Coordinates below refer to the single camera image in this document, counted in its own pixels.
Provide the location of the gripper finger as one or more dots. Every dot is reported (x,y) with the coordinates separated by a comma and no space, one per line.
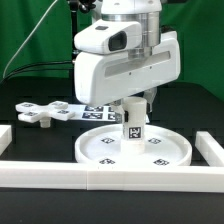
(150,95)
(121,115)

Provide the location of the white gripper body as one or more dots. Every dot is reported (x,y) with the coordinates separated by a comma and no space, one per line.
(102,79)

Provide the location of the white round table top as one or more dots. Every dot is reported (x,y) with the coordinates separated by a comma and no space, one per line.
(159,148)

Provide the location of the white cross-shaped table base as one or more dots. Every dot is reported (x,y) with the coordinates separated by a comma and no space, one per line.
(31,113)

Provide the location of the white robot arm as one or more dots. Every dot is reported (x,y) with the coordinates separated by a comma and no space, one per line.
(146,12)

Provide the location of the white marker sheet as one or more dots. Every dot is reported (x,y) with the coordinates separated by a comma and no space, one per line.
(101,113)

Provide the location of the white right fence bar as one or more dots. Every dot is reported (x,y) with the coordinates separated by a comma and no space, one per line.
(210,149)

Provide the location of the white fence bar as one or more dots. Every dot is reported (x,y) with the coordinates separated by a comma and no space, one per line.
(210,149)
(5,137)
(17,174)

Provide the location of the white left fence bar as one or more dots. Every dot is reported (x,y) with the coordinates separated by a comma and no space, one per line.
(5,137)

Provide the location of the white front fence bar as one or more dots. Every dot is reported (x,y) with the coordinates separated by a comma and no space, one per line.
(17,174)

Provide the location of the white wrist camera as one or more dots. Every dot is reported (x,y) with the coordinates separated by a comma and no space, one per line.
(106,37)

